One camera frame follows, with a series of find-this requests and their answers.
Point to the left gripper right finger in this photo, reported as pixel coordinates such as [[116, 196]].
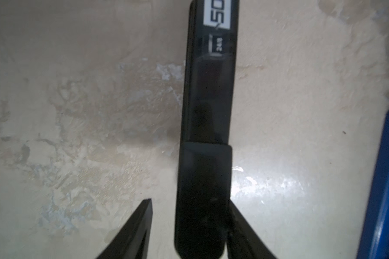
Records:
[[242, 241]]

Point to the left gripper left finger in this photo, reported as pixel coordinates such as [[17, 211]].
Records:
[[132, 241]]

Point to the black stapler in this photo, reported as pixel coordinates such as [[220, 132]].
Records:
[[205, 156]]

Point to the blue stapler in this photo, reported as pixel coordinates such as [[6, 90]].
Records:
[[374, 241]]

